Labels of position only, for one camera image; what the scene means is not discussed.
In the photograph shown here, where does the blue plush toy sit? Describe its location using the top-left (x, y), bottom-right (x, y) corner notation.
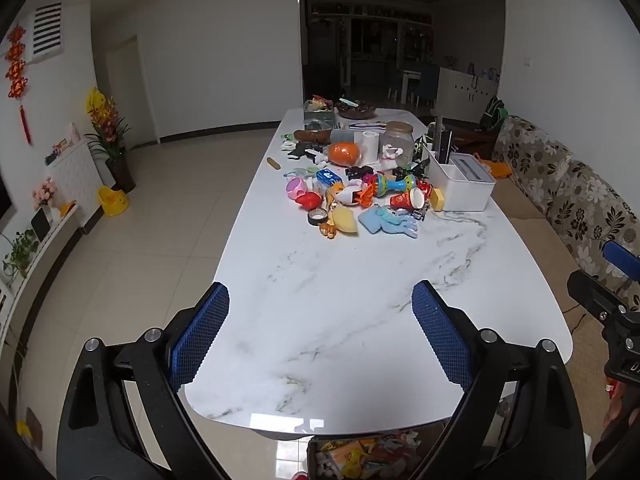
top-left (358, 204), bottom-right (421, 240)

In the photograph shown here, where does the pink flower bouquet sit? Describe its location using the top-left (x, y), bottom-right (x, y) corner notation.
top-left (32, 177), bottom-right (59, 209)

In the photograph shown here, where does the brown stuffed toy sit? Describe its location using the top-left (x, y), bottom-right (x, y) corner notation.
top-left (293, 129), bottom-right (334, 144)

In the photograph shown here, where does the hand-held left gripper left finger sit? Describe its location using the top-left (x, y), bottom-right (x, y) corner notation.
top-left (57, 281), bottom-right (231, 480)

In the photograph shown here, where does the white sideboard cabinet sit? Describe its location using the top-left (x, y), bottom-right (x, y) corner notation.
top-left (437, 67), bottom-right (502, 124)

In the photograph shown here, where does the red knot wall decoration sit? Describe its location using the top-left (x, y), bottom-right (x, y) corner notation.
top-left (5, 25), bottom-right (34, 146)

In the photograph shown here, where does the floral sofa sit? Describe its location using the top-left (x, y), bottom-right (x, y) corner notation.
top-left (492, 115), bottom-right (640, 312)

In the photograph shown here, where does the dark bowl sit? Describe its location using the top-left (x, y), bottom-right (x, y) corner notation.
top-left (334, 102), bottom-right (379, 120)

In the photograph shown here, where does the yellow potty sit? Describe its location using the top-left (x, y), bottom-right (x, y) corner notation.
top-left (97, 185), bottom-right (130, 218)

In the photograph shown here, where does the colourful baby rattle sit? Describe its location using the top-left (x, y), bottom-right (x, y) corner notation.
top-left (372, 172), bottom-right (417, 199)

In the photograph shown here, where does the white radiator cover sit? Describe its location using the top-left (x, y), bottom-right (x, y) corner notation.
top-left (46, 139), bottom-right (102, 235)

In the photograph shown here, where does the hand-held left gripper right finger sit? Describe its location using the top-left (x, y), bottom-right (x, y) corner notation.
top-left (411, 280), bottom-right (589, 480)

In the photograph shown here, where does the red patterned cup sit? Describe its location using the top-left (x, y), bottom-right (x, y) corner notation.
top-left (389, 187), bottom-right (427, 211)

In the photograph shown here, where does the yellow flower potted plant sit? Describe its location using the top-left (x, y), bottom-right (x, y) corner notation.
top-left (84, 87), bottom-right (137, 194)

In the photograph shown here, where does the white low shelf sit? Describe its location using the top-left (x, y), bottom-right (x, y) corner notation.
top-left (0, 204), bottom-right (82, 341)

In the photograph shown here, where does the yellow plastic toy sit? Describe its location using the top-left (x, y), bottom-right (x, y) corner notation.
top-left (320, 205), bottom-right (360, 239)

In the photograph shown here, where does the bin with colourful wrappers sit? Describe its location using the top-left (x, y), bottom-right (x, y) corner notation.
top-left (306, 429), bottom-right (437, 480)

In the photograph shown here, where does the white paper roll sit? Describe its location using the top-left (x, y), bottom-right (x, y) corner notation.
top-left (360, 131), bottom-right (383, 162)

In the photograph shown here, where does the white storage box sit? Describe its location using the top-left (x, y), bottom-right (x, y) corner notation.
top-left (428, 152), bottom-right (497, 212)

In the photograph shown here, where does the orange green dinosaur toy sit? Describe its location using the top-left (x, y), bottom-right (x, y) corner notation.
top-left (357, 182), bottom-right (382, 207)

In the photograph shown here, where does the green bag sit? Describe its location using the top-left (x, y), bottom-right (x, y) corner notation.
top-left (481, 97), bottom-right (509, 132)

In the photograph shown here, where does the white wall vent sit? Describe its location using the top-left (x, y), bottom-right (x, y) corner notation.
top-left (31, 2), bottom-right (64, 59)

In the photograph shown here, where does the green potted plant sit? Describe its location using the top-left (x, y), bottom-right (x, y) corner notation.
top-left (2, 229), bottom-right (40, 279)

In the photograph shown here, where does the orange plush ball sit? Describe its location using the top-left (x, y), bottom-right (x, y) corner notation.
top-left (327, 142), bottom-right (361, 167)

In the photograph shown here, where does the glass jar with brown lid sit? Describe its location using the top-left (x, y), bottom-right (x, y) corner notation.
top-left (382, 121), bottom-right (416, 169)

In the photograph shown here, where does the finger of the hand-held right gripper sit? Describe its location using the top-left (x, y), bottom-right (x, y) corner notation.
top-left (567, 270), bottom-right (640, 323)
top-left (602, 240), bottom-right (640, 279)

